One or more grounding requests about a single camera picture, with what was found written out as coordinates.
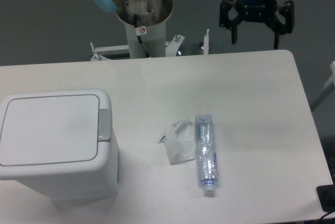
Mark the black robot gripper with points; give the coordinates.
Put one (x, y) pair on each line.
(279, 18)

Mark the white trash can lid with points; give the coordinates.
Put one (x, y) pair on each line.
(49, 130)

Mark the white plastic trash can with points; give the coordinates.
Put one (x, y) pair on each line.
(73, 181)

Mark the crumpled white plastic wrapper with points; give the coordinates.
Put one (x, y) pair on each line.
(179, 142)

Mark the clear plastic water bottle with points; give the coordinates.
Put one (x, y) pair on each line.
(206, 156)

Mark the grey lid push button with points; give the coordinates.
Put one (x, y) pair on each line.
(104, 125)

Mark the black device at table edge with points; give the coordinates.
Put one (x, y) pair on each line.
(326, 197)

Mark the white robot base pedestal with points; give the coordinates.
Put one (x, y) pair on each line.
(145, 25)

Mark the white frame at right edge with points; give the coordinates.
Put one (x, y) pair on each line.
(325, 91)

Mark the white metal mounting frame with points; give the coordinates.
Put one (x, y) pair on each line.
(172, 48)

